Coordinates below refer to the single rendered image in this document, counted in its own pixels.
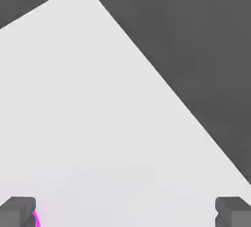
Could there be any small magenta cube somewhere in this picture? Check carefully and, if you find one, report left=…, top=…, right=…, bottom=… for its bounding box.
left=32, top=210, right=41, bottom=227

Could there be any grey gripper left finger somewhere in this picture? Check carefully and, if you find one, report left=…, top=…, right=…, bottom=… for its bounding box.
left=0, top=196, right=37, bottom=227

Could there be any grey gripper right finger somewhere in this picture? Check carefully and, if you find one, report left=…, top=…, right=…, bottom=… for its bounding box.
left=215, top=196, right=251, bottom=227

